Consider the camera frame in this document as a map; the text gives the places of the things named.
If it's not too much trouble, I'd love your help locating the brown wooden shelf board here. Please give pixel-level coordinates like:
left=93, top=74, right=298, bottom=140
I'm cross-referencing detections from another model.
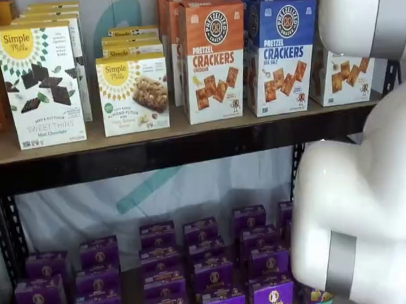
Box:
left=11, top=218, right=298, bottom=304
left=0, top=87, right=385, bottom=167

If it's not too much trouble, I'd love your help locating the Simple Mills almond bar box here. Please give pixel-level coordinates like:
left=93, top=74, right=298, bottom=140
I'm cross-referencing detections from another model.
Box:
left=95, top=54, right=172, bottom=138
left=107, top=25, right=160, bottom=39
left=101, top=43, right=165, bottom=61
left=101, top=34, right=164, bottom=48

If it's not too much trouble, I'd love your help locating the orange cheddar pretzel crackers box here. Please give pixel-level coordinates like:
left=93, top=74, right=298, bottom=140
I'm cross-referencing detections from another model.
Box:
left=178, top=0, right=249, bottom=125
left=168, top=0, right=237, bottom=108
left=157, top=0, right=220, bottom=56

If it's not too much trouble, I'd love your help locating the blue sea salt crackers box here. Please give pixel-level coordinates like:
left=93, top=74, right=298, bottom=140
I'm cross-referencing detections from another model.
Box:
left=251, top=0, right=323, bottom=118
left=241, top=0, right=267, bottom=109

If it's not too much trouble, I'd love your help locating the purple Annie's box brown stripe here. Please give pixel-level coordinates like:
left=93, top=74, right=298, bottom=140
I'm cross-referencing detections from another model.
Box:
left=249, top=277, right=295, bottom=304
left=249, top=248, right=292, bottom=280

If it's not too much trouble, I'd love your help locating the Simple Mills Sweet Thins box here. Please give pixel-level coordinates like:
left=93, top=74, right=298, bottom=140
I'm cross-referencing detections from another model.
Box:
left=18, top=8, right=82, bottom=20
left=26, top=0, right=81, bottom=12
left=10, top=14, right=94, bottom=125
left=0, top=19, right=89, bottom=152

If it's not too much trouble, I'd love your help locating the white pretzel crackers box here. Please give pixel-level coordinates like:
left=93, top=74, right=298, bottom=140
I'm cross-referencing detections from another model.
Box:
left=308, top=45, right=378, bottom=108

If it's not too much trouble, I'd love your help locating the purple Annie's box teal stripe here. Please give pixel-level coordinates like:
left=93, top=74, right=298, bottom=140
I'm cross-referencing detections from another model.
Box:
left=301, top=285, right=337, bottom=304

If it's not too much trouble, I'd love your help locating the yellow orange cardboard box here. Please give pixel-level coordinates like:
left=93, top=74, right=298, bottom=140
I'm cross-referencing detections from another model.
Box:
left=0, top=0, right=18, bottom=28

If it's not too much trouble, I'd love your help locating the white backdrop cloth teal logo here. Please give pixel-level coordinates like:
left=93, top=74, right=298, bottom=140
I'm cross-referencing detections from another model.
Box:
left=7, top=0, right=299, bottom=263

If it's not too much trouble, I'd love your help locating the black metal shelf frame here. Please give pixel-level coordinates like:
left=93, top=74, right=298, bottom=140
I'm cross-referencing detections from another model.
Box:
left=0, top=56, right=406, bottom=304

